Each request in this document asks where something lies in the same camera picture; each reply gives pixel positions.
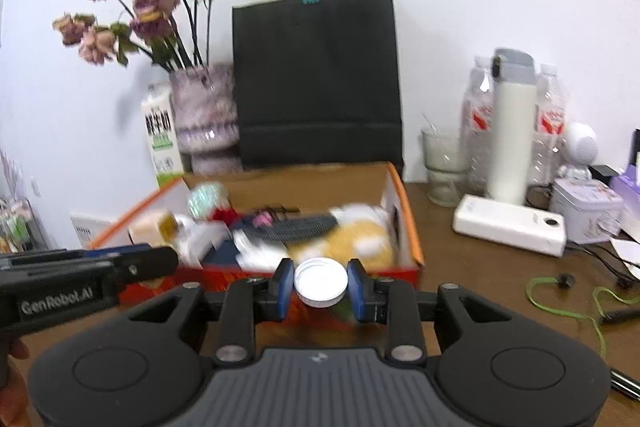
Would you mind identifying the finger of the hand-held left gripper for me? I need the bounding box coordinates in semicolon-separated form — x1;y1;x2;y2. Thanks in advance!
85;245;151;255
0;247;179;292

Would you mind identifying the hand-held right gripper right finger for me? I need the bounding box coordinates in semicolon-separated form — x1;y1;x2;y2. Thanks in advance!
348;259;512;365

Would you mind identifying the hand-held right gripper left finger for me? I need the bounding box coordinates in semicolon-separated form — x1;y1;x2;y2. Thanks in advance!
129;259;296;367

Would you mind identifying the white round bottle cap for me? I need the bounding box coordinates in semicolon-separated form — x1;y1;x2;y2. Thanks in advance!
293;258;358;323

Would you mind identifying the white and yellow plush toy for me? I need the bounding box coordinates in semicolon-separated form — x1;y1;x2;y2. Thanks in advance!
290;204;397;271

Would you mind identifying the navy fabric pouch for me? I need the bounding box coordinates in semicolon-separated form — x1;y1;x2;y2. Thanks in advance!
202;241;281;271

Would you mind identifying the cardboard box with orange rim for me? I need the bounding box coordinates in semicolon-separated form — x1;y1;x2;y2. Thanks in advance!
87;161;426;323

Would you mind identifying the person's left hand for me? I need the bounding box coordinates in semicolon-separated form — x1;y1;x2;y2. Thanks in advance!
0;342;31;427

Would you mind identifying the white ribbed box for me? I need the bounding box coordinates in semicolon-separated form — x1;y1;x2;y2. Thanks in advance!
70;213;121;249

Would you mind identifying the tan small box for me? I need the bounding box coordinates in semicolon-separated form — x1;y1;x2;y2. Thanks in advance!
129;209;178;248

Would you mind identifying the white plastic packet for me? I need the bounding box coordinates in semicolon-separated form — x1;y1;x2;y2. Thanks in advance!
234;227;292;273

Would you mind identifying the white crumpled packet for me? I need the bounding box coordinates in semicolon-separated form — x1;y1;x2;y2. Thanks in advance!
175;217;233;267

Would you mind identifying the black comb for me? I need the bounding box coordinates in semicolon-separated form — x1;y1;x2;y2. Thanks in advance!
257;214;339;244

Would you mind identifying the clear display rack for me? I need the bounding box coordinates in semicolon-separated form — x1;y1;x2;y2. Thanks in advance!
0;194;51;254

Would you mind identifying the white and green milk carton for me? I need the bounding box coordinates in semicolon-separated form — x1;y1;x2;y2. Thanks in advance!
140;82;186;188

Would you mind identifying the clear glass cup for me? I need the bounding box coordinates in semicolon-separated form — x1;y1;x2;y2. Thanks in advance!
421;127;473;208

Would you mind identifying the purple marbled vase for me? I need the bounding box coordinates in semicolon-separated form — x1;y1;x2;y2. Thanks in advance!
169;64;243;175

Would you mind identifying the white power bank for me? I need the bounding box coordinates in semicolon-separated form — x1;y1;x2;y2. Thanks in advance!
452;193;568;258

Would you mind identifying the clear water bottle red label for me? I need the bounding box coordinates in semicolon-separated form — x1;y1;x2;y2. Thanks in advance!
462;56;497;198
530;63;569;188

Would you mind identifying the black paper bag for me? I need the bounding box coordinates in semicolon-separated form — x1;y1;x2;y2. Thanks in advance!
231;0;405;170

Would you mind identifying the white thermos flask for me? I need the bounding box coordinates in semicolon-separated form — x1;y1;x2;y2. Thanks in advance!
487;48;537;205

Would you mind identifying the white floral tin box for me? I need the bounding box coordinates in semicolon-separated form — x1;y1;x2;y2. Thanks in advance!
550;178;625;244

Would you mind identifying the white round speaker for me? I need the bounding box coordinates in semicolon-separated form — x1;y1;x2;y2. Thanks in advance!
557;122;599;180

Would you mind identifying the white paper sheet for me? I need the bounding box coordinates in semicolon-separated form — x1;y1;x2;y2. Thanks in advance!
610;237;640;280

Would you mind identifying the black pen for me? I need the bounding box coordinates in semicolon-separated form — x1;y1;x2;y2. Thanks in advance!
610;367;640;397

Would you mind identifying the purple tissue box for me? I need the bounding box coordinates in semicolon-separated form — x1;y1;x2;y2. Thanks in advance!
610;164;640;210

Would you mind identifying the green cable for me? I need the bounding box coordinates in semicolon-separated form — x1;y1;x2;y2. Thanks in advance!
526;274;640;358

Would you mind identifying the black cable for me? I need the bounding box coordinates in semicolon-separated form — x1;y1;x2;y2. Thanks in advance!
565;241;640;293

